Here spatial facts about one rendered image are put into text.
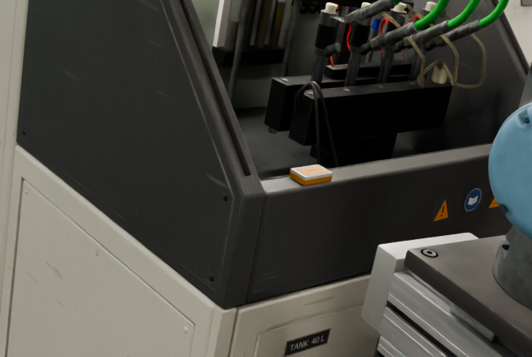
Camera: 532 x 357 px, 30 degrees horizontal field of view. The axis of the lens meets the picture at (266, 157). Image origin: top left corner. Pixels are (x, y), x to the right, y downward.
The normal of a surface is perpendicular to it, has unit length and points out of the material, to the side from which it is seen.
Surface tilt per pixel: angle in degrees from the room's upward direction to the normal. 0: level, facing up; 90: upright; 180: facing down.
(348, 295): 90
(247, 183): 43
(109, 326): 90
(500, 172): 98
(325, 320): 90
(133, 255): 90
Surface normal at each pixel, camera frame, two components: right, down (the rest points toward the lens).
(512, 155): -0.54, 0.34
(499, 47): -0.76, 0.11
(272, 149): 0.17, -0.92
